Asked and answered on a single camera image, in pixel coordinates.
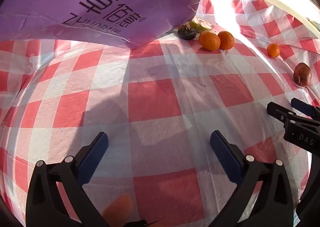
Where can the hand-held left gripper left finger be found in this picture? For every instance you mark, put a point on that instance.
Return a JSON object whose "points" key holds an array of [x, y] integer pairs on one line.
{"points": [[93, 157]]}

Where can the white ledge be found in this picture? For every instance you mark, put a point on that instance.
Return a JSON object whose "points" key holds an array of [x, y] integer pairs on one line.
{"points": [[275, 2]]}

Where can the peach-coloured rounded object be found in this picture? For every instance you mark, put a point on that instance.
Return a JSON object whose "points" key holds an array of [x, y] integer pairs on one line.
{"points": [[117, 208]]}

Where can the film-wrapped green melon half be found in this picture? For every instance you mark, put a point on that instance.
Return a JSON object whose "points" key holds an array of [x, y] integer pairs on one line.
{"points": [[196, 26]]}

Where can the film-wrapped pear half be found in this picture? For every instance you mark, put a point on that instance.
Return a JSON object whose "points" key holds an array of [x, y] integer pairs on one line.
{"points": [[204, 21]]}

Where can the small orange mandarin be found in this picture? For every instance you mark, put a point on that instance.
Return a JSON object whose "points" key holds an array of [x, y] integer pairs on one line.
{"points": [[273, 50]]}

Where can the red white checkered tablecloth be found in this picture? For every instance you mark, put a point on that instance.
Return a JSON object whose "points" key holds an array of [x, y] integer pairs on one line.
{"points": [[155, 102]]}

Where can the purple plastic-wrapped pack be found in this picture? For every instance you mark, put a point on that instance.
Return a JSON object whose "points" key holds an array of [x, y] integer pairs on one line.
{"points": [[87, 4]]}

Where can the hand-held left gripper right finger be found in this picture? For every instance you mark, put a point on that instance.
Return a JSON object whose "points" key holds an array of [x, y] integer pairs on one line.
{"points": [[225, 157]]}

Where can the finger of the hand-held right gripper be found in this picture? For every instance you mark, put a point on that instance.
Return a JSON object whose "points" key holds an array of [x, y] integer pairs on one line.
{"points": [[277, 112], [302, 107]]}

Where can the brown-red passion fruit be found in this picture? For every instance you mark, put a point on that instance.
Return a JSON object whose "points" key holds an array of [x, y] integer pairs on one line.
{"points": [[302, 74]]}

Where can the dark shrivelled fruit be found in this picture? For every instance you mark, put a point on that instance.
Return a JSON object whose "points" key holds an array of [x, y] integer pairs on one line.
{"points": [[186, 33]]}

